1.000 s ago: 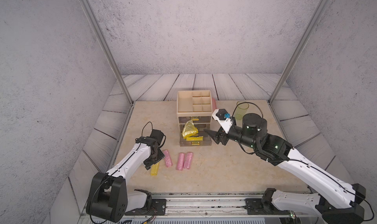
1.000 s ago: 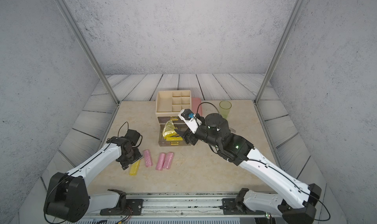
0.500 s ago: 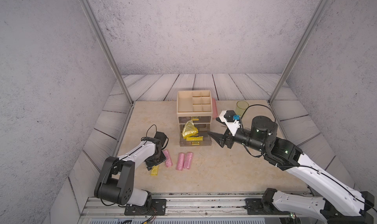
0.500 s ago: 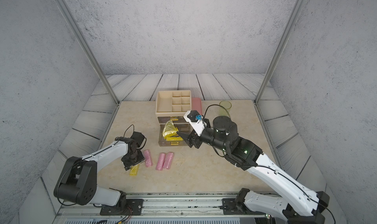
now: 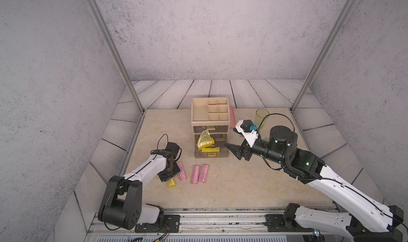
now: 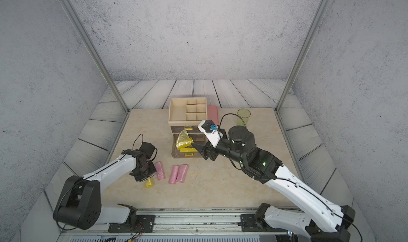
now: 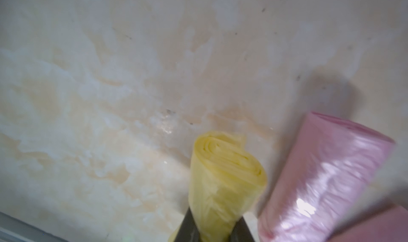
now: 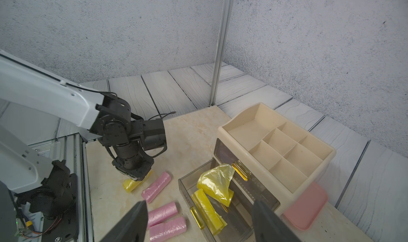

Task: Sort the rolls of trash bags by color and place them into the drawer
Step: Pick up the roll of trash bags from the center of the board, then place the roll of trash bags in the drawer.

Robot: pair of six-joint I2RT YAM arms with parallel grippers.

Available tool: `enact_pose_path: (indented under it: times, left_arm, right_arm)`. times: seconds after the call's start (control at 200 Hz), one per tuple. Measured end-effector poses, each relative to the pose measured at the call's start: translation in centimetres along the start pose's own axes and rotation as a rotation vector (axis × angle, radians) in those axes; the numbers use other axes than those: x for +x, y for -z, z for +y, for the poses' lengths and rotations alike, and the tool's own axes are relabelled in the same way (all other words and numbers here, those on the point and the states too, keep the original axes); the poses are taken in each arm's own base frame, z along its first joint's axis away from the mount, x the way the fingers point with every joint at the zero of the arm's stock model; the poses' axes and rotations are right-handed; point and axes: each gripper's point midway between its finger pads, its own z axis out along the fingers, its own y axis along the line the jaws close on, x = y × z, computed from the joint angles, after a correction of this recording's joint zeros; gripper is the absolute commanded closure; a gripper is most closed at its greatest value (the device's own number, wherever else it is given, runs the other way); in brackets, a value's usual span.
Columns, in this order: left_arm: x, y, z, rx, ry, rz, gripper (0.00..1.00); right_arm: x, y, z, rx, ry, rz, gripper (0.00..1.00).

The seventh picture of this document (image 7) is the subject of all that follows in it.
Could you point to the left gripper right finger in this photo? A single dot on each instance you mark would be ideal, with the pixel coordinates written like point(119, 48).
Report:
point(241, 232)

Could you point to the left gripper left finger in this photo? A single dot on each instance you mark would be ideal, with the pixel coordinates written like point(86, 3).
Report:
point(188, 231)

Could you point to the yellow bag roll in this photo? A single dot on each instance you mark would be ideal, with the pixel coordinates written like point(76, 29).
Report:
point(225, 182)

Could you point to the pink bag roll left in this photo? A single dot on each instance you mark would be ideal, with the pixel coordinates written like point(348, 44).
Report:
point(329, 166)

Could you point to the pink bag roll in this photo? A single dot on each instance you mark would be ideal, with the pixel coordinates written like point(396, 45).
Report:
point(329, 166)
point(389, 226)

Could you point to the pink bag roll middle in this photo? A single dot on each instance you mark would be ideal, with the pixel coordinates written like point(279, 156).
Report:
point(389, 226)

